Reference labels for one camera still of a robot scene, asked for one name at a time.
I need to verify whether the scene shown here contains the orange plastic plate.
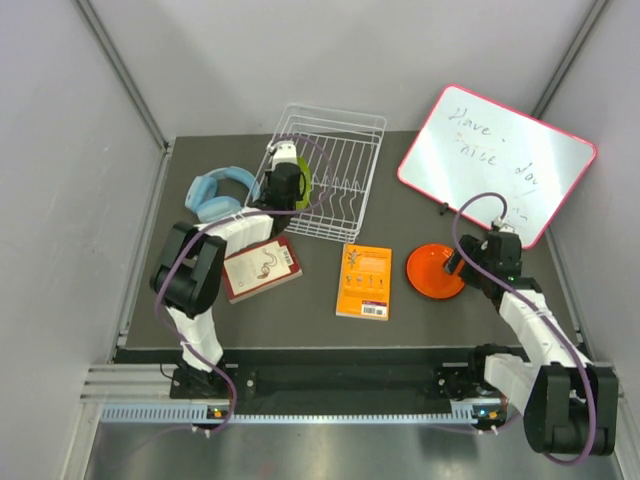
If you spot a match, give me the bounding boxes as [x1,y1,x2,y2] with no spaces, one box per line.
[406,243,465,300]

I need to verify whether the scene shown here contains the lime green plastic plate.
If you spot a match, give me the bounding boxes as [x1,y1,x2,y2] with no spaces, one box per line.
[296,156,312,211]

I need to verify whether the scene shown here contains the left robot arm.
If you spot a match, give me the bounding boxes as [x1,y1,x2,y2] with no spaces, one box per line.
[150,155,311,397]

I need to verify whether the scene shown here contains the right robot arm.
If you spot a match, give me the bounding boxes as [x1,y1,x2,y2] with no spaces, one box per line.
[442,230,619,456]

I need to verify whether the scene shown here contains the red and white book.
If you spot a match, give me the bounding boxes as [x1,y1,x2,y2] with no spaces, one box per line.
[223,236,303,304]

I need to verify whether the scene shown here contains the light blue headphones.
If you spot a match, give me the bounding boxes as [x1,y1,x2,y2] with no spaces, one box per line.
[184,166,260,223]

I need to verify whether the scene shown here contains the orange paperback book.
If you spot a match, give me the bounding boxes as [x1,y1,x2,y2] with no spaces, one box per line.
[335,244,392,321]

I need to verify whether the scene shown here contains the pink framed whiteboard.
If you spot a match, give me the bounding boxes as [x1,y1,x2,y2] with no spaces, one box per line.
[397,85,597,249]

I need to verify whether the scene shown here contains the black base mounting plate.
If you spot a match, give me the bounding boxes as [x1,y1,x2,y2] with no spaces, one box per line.
[168,349,501,404]

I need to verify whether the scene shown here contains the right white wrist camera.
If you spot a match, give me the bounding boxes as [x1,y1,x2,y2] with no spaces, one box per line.
[491,215,518,234]

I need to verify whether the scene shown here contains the white wire dish rack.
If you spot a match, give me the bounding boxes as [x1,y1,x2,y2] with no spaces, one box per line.
[272,103,387,243]

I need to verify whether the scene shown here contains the grey slotted cable duct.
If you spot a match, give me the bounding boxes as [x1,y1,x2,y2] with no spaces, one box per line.
[101,403,505,425]

